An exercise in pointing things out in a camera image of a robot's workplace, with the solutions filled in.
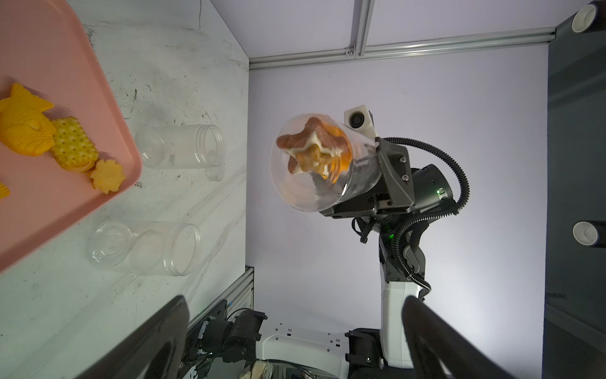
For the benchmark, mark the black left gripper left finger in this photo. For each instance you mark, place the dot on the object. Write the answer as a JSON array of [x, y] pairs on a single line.
[[154, 350]]

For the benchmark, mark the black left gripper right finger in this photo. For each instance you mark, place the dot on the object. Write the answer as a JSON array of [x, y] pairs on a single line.
[[435, 347]]

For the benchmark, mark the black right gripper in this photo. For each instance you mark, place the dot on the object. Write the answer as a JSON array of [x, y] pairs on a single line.
[[402, 190]]

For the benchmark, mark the clear jar with brown cookies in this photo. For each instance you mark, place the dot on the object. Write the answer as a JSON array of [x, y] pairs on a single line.
[[309, 192]]

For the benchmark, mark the clear jar with orange cookies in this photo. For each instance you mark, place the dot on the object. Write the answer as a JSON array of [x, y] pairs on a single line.
[[147, 248]]

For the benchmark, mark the clear plastic cookie jar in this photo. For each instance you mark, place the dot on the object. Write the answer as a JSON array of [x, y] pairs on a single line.
[[181, 147]]

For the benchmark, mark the brown and orange cookies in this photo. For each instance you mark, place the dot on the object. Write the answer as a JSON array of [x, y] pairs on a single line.
[[320, 148]]

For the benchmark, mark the clear plastic jar lid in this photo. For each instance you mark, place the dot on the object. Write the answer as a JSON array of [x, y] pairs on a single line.
[[215, 173]]

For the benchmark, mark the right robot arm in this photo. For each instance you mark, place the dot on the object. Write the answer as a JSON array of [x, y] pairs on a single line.
[[368, 352]]

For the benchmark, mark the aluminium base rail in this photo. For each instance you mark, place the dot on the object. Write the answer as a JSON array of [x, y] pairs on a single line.
[[224, 336]]

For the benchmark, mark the aluminium frame profile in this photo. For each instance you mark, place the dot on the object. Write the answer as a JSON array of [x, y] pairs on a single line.
[[362, 51]]

